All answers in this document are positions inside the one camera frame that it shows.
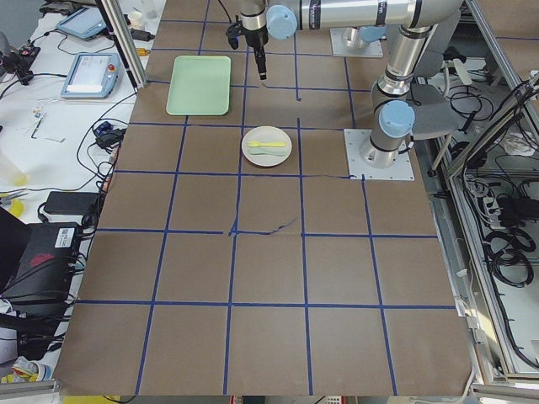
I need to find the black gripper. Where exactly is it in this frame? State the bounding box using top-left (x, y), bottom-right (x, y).
top-left (245, 28), bottom-right (269, 80)

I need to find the yellow plastic fork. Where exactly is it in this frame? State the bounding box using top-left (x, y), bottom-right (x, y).
top-left (248, 141), bottom-right (287, 148)

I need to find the white round plate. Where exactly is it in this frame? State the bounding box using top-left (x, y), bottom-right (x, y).
top-left (241, 126), bottom-right (292, 167)

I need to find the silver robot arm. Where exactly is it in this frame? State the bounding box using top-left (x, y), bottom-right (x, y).
top-left (226, 1), bottom-right (422, 80)
top-left (360, 1), bottom-right (462, 169)

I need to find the light green tray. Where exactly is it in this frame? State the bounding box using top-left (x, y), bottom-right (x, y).
top-left (166, 56), bottom-right (232, 116)

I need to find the pale green plastic spoon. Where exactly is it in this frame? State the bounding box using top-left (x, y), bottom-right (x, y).
top-left (248, 147), bottom-right (286, 157)

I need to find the near blue teach pendant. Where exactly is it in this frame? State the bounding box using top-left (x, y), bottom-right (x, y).
top-left (61, 53), bottom-right (120, 99)

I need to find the blue teach pendant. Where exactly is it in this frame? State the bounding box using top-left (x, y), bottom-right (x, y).
top-left (56, 8), bottom-right (106, 40)
top-left (61, 53), bottom-right (120, 99)

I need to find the far blue teach pendant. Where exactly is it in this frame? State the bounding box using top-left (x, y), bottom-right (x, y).
top-left (56, 8), bottom-right (106, 40)

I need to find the grey office chair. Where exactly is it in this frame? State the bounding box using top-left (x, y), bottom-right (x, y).
top-left (407, 45), bottom-right (458, 177)

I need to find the black power adapter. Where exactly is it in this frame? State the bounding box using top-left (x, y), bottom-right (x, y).
top-left (43, 191), bottom-right (98, 215)

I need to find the plastic bottle yellow liquid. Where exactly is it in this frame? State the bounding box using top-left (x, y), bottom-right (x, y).
top-left (0, 151), bottom-right (28, 186)

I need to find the black laptop computer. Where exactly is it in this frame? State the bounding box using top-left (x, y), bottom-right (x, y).
top-left (1, 209), bottom-right (82, 338)

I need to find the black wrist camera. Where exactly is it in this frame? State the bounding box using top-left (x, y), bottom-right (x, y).
top-left (226, 24), bottom-right (240, 50)

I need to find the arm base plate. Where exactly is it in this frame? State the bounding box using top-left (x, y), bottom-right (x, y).
top-left (330, 26), bottom-right (387, 58)
top-left (344, 129), bottom-right (414, 181)

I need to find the aluminium frame post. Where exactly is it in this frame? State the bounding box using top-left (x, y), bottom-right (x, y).
top-left (95, 0), bottom-right (147, 89)

